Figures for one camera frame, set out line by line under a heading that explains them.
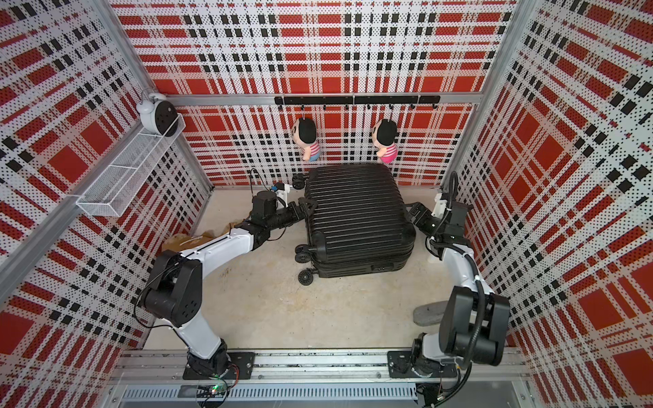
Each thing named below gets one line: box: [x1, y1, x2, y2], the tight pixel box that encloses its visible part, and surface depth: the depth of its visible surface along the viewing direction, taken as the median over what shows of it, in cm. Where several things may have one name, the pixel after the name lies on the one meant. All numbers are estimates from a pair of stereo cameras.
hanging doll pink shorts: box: [372, 119, 399, 164], surface depth 97 cm
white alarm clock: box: [136, 92, 179, 137], surface depth 80 cm
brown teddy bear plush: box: [161, 221, 243, 253], surface depth 94 cm
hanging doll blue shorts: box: [292, 118, 321, 163], surface depth 97 cm
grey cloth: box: [412, 300, 449, 327], surface depth 83 cm
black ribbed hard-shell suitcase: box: [295, 163, 417, 286], surface depth 85 cm
